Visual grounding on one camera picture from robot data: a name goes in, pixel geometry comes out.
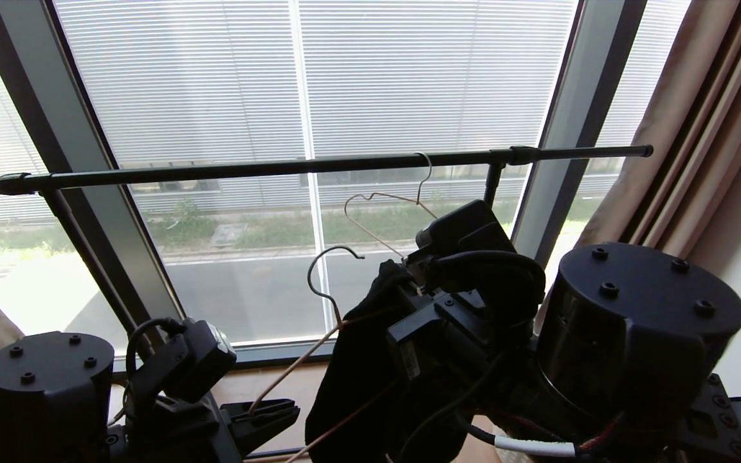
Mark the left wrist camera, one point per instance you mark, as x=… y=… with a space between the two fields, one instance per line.
x=200 y=357

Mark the black clothes rack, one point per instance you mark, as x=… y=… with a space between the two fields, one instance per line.
x=280 y=167

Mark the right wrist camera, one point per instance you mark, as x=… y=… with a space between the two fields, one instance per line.
x=467 y=228

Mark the pink clothes hanger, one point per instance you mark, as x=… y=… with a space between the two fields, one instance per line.
x=293 y=368
x=374 y=235

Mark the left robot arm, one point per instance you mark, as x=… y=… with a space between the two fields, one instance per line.
x=42 y=392

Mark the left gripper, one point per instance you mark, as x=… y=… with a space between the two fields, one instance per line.
x=197 y=431

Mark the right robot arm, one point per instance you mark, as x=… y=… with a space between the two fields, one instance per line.
x=640 y=334

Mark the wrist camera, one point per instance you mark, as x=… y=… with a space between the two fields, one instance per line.
x=200 y=357
x=467 y=228

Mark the black shorts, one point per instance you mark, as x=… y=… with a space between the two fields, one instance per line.
x=357 y=373

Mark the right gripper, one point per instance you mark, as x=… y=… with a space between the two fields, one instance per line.
x=441 y=341

